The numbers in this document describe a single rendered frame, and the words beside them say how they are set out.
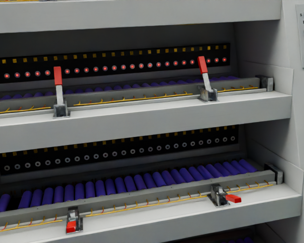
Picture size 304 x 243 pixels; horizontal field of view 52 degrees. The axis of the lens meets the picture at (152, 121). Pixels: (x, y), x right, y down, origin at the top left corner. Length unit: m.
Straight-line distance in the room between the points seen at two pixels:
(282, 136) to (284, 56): 0.16
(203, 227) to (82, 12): 0.43
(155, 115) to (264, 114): 0.21
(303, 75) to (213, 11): 0.21
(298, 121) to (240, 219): 0.22
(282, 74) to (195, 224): 0.33
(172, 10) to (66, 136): 0.29
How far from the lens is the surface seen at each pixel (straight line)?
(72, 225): 0.50
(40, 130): 0.53
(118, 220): 0.57
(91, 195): 0.62
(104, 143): 0.69
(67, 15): 0.56
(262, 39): 0.73
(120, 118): 0.53
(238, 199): 0.54
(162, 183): 0.63
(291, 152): 0.67
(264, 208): 0.64
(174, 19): 0.58
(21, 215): 0.60
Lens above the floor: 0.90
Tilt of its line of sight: 1 degrees down
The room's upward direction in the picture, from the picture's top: 6 degrees counter-clockwise
